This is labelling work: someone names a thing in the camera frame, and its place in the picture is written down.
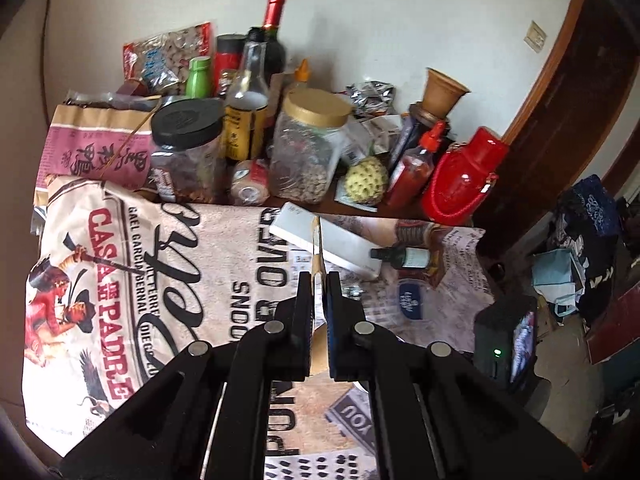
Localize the red snack packet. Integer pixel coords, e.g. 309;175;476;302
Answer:
122;22;213;93

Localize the black-lid plastic jar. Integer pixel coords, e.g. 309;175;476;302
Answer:
149;97;226;206

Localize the red sauce bottle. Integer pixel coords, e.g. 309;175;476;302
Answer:
384;121;447;208

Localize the gold-lid plastic jar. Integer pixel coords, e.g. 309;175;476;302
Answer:
269;88;353;205

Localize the pink printed paper sack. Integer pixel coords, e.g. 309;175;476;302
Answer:
37;102;153;191

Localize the printed tablecloth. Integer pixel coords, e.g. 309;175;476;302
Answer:
22;175;496;480

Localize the wall light switch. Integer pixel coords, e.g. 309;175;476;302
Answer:
524;21;548;53

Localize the clear glass bottle yellow label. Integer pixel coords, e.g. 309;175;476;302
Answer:
222;42;271;161

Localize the small red white can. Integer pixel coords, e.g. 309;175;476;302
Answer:
231;159;271;207

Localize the crumpled silver foil bag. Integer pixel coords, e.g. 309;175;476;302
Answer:
347;80;396;111

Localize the blue white paper cup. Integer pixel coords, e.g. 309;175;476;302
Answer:
397;281;426;321

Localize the red thermos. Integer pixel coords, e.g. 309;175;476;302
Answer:
420;127;510;226

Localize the wine bottle with red foil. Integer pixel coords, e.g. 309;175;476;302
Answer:
247;0;288;91

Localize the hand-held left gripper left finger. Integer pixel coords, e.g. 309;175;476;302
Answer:
60;270;316;480

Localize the small dark bottle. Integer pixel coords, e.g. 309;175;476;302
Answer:
370;246;432;268

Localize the red and black canister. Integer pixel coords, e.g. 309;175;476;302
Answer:
214;34;248;98

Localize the white box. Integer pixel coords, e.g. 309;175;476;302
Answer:
269;202;383;278

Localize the blue sequined cloth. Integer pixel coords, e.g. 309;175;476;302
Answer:
565;175;623;241

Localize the dark wooden door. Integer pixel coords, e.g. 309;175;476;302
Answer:
472;0;640;241

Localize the brown cardboard piece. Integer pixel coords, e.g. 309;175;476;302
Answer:
307;215;331;376

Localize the brown clay vase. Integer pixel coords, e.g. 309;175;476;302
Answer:
419;67;472;118

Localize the yellow-green custard apple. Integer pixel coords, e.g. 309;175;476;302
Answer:
345;156;390;204

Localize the light blue paper bag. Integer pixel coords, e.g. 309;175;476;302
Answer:
531;249;583;318

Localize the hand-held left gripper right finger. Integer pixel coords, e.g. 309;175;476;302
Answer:
322;270;583;480

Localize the black bag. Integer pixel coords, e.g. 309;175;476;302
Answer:
547;180;631;311

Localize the crumpled white paper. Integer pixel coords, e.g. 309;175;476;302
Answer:
342;112;403;158

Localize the small green bottle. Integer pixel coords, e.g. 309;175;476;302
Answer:
186;56;212;98

